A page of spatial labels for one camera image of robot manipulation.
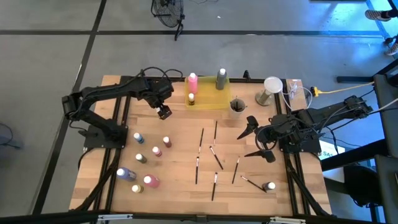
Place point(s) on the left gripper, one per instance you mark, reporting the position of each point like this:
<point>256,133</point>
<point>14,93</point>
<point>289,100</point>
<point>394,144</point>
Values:
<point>160,91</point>

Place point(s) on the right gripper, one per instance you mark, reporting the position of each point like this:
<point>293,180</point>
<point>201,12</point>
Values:
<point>280,133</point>

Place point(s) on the small orange paint bottle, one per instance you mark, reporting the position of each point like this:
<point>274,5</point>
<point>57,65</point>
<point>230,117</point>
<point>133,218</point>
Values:
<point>191,100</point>

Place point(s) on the large pink paint bottle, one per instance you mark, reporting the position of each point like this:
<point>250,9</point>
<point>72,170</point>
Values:
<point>192,85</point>

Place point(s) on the large grey paint bottle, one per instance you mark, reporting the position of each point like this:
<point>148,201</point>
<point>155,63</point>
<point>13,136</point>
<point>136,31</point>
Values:
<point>221,81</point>

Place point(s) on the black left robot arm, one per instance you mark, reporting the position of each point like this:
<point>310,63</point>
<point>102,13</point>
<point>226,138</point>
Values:
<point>105,91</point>

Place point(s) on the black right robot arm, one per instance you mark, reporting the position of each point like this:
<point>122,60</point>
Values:
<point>351,107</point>

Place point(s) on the small blue paint bottle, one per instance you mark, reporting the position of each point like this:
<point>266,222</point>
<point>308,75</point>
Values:
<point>138,137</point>

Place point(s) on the small pink paint bottle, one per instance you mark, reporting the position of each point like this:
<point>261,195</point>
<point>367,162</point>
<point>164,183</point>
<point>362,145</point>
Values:
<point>156,151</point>

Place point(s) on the small brown paint bottle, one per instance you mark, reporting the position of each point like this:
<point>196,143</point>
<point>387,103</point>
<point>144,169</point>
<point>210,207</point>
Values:
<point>269,186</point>

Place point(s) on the small green paint bottle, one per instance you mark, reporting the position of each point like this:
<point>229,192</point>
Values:
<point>140,157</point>

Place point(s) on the large red paint bottle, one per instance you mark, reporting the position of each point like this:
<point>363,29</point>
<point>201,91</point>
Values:
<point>151,181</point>

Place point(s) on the large blue paint bottle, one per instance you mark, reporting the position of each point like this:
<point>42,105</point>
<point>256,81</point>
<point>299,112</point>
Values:
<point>127,175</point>

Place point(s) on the small ochre paint bottle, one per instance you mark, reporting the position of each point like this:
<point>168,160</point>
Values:
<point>136,188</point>

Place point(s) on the beige paper cup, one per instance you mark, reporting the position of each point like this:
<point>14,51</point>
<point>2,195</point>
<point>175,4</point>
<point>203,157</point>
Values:
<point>236,115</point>

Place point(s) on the translucent yellow plastic tray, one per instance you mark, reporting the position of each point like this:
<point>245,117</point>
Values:
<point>206,93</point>

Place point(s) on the white dome metal lamp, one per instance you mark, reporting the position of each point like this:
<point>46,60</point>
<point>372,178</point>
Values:
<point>273,84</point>

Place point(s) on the white green floor label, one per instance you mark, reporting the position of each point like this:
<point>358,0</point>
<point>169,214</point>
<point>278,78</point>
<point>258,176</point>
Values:
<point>329,153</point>

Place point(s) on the black floor fan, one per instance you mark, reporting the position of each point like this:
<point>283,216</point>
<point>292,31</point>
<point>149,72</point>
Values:
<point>168,14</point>

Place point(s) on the black office chair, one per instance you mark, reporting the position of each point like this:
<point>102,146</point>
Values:
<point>360,183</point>

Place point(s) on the person's shoe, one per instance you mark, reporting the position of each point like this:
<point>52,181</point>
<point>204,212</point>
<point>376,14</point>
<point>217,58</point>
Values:
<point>393,48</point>
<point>376,15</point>

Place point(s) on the black aluminium table frame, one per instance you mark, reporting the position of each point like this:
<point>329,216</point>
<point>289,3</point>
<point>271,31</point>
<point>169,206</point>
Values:
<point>140,78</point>

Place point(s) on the black frame clamp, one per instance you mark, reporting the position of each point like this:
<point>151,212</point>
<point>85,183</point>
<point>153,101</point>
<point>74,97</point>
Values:
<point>246,74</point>
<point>142,73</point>

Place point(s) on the silver aluminium bracket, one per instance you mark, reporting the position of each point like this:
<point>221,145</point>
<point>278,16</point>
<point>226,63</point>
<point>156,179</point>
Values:
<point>115,217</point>
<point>287,220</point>

